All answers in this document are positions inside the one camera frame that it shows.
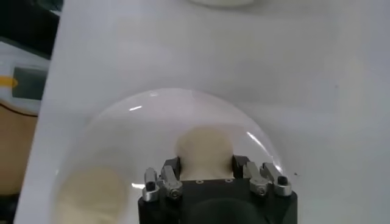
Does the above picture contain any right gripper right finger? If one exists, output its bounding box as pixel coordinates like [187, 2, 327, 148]
[232, 155, 293, 197]

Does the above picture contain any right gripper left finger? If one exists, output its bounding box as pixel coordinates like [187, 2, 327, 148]
[141, 156, 183, 203]

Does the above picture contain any cream steamed baozi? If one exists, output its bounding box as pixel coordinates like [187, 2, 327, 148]
[54, 166, 130, 224]
[175, 126, 235, 181]

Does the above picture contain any white round plate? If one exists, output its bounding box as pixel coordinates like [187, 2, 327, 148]
[51, 88, 286, 224]

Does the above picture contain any white device with orange mark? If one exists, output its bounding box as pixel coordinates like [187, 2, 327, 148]
[0, 41, 51, 116]

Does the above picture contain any cream electric cooker base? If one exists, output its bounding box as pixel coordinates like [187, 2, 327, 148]
[188, 0, 255, 7]

